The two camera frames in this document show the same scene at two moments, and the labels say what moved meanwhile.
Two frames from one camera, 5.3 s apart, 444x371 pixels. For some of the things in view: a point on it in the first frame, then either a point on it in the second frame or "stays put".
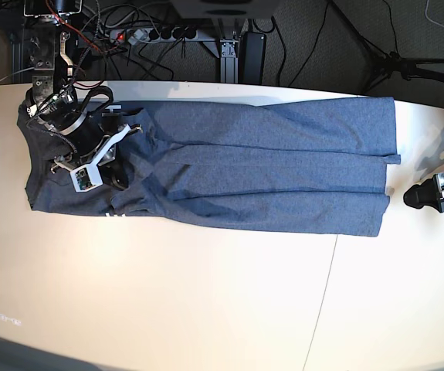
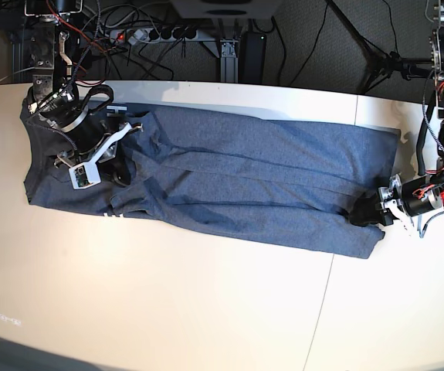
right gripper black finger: (425, 194) -> (364, 211)
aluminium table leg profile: (225, 49) stays put
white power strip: (131, 36) stays put
